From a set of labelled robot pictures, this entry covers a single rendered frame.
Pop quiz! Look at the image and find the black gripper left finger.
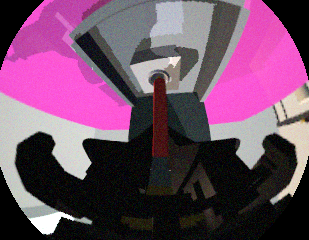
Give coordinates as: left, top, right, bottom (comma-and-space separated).
82, 124, 153, 195

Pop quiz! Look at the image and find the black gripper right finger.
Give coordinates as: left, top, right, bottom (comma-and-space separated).
166, 127, 241, 195

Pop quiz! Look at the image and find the dark red peg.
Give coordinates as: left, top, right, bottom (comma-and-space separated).
153, 77, 169, 157

